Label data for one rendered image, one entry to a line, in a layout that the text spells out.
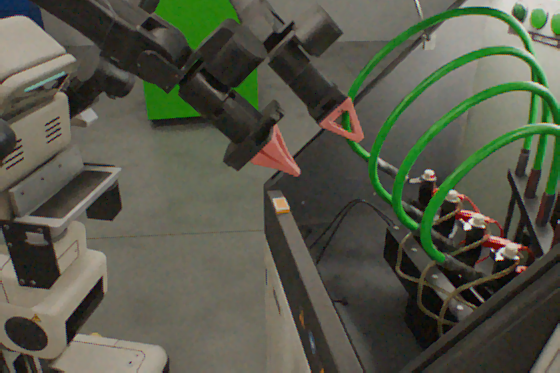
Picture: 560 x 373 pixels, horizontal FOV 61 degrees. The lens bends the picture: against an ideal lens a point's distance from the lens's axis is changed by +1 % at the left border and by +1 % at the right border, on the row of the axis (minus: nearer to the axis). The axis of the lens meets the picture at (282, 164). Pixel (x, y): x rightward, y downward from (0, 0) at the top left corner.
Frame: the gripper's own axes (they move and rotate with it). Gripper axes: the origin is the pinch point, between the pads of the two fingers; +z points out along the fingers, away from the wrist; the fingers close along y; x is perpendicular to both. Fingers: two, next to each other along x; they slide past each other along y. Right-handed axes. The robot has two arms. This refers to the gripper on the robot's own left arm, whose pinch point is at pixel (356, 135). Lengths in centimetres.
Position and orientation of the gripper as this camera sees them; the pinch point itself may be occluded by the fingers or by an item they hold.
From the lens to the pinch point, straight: 83.6
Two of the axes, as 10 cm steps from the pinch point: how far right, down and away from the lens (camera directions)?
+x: -7.2, 6.7, 1.7
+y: 0.0, -2.5, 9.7
